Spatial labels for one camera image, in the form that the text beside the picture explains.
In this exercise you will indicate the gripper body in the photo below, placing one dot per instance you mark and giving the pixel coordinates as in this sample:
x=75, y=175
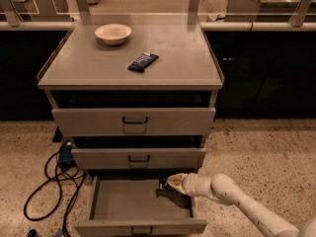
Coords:
x=191, y=184

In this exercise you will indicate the chocolate rxbar black wrapper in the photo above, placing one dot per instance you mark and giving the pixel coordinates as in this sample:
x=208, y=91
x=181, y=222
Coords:
x=164, y=185

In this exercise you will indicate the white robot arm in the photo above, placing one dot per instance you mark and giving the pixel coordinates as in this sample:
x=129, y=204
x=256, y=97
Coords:
x=222, y=188

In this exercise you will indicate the middle grey drawer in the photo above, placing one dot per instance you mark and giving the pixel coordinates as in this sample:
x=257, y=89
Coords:
x=138, y=158

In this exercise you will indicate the grey drawer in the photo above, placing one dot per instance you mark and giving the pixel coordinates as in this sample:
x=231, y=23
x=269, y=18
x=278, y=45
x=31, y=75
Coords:
x=138, y=158
x=143, y=121
x=138, y=208

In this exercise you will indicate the bottom grey drawer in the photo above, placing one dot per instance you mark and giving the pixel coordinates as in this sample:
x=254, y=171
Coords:
x=138, y=208

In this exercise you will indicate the grey drawer cabinet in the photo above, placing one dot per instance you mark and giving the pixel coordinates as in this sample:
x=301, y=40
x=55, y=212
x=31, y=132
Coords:
x=134, y=93

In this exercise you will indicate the top grey drawer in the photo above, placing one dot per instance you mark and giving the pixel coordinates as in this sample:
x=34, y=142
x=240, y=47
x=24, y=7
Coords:
x=143, y=121

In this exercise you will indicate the blue power box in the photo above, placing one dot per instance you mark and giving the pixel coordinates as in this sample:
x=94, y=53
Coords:
x=64, y=154

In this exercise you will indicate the blue snack bar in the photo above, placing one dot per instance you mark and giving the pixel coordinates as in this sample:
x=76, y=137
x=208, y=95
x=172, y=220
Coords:
x=142, y=62

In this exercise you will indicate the white ceramic bowl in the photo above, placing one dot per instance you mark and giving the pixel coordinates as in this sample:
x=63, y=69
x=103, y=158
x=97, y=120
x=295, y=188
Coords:
x=113, y=34

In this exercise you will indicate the background steel table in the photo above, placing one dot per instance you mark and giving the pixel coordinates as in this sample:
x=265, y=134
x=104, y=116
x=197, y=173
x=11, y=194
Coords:
x=260, y=10

